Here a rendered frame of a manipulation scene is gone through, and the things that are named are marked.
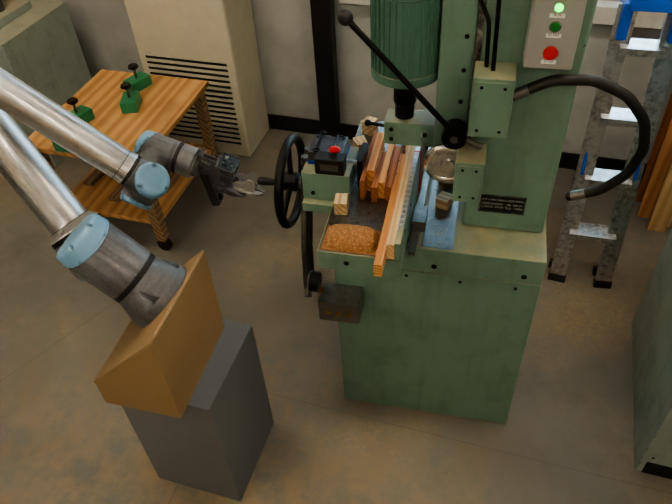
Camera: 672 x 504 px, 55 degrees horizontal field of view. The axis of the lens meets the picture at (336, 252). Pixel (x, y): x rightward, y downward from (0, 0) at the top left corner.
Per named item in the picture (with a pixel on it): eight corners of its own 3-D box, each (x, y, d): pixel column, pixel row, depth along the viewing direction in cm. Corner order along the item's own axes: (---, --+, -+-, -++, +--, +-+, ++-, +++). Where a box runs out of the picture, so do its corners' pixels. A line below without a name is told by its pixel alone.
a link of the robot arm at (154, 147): (134, 164, 187) (148, 133, 189) (175, 179, 188) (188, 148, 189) (128, 154, 178) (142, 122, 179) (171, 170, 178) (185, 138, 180)
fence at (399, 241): (423, 123, 198) (423, 108, 194) (428, 124, 198) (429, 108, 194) (394, 260, 157) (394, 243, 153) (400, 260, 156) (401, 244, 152)
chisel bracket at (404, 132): (387, 134, 180) (387, 107, 174) (437, 137, 178) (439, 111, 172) (383, 149, 175) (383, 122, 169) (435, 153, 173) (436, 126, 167)
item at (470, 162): (454, 179, 168) (458, 141, 160) (481, 181, 167) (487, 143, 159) (451, 202, 162) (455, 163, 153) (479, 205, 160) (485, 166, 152)
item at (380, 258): (410, 121, 199) (410, 110, 196) (416, 122, 199) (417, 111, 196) (373, 276, 153) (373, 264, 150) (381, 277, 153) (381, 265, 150)
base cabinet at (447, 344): (365, 306, 265) (360, 167, 215) (509, 325, 254) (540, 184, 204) (342, 399, 234) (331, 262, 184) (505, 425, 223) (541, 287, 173)
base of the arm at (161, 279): (161, 316, 154) (127, 292, 150) (130, 336, 167) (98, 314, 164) (196, 258, 166) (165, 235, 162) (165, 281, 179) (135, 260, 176)
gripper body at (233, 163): (234, 174, 179) (193, 159, 178) (229, 196, 185) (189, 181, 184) (242, 158, 184) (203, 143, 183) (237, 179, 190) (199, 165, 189)
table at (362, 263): (332, 132, 208) (331, 116, 204) (427, 139, 202) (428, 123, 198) (282, 264, 166) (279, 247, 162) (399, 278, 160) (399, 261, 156)
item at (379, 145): (377, 152, 189) (377, 131, 184) (384, 152, 188) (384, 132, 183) (366, 190, 176) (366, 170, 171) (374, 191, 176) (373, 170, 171)
